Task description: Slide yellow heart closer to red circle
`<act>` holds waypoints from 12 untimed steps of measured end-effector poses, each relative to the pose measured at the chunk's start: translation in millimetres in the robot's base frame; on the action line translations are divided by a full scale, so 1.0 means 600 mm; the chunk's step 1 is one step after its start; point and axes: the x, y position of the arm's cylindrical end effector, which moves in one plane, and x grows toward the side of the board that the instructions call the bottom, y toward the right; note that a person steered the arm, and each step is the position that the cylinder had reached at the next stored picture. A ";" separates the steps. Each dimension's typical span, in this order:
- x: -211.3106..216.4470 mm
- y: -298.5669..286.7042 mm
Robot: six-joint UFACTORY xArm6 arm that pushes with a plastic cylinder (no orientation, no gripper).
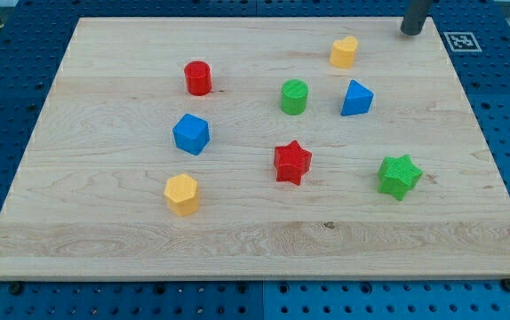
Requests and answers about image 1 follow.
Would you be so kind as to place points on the blue cube block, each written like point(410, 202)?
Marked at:
point(191, 134)

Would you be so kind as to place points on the blue triangle block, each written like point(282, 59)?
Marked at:
point(357, 100)

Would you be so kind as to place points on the wooden board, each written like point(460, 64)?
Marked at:
point(87, 201)

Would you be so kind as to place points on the yellow heart block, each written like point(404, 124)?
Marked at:
point(343, 52)

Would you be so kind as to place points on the yellow hexagon block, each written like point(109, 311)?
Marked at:
point(182, 194)

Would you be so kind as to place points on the green cylinder block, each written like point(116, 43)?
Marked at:
point(294, 94)

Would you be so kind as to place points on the green star block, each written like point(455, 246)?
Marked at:
point(397, 176)

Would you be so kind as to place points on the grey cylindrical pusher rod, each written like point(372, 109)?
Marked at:
point(415, 17)

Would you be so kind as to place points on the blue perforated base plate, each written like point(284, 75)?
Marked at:
point(32, 43)

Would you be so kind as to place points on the white fiducial marker tag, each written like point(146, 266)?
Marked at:
point(462, 41)

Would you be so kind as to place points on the red cylinder block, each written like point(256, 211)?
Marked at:
point(198, 78)

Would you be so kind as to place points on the red star block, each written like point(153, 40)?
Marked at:
point(291, 162)

